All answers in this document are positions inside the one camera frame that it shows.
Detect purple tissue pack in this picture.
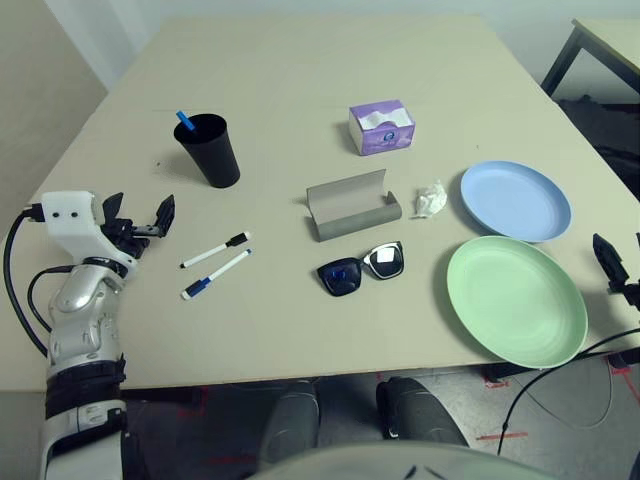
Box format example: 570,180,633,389
348,98,417,158

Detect white tissue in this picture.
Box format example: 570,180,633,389
411,179,449,220

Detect grey robot leg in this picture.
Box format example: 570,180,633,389
375,376,470,450
259,380,321,469

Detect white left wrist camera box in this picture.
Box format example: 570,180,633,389
39,190,139,274

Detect grey robot left leg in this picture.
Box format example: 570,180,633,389
259,380,321,469

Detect black sunglasses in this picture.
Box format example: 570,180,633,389
316,240,405,300

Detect white marker blue cap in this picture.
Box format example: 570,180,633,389
180,248,254,301

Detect light blue plate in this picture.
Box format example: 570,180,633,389
459,159,573,245

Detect thin black left wrist cable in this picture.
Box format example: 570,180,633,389
27,265,76,334

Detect grey robot torso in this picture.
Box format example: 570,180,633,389
248,439,569,480

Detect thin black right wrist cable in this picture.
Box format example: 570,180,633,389
499,327,640,457

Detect grey robot right leg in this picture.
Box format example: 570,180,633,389
375,376,470,450

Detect beige side table black frame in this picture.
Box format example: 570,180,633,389
540,17,640,97

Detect grey glasses case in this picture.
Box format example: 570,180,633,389
305,168,404,244

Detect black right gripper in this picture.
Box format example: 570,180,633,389
592,232,640,302

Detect black plastic cup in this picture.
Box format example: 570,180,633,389
173,113,242,190

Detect light green plate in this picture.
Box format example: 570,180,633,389
446,235,589,370

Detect black table base bar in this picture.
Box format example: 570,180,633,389
479,360,539,382

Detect thin white floor cable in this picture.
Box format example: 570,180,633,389
524,355,617,430

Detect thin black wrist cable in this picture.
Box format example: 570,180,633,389
499,327,640,457
27,265,76,334

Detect thick black left wrist cable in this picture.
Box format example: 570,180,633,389
3,203,51,359

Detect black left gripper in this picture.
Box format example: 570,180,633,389
98,191,177,260

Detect white marker black cap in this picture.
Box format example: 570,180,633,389
179,230,252,270

